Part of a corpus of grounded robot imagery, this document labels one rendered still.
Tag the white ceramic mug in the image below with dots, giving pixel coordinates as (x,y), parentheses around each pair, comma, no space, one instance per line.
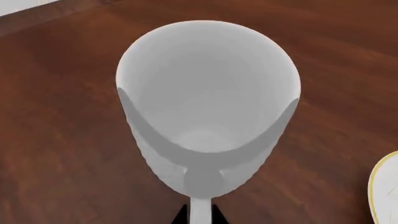
(205,93)

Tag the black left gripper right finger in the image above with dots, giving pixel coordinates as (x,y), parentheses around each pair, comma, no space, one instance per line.
(221,215)

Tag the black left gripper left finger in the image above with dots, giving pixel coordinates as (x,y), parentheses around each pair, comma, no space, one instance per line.
(183,215)

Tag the white plate with gold rim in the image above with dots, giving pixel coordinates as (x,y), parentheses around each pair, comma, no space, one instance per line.
(385,189)

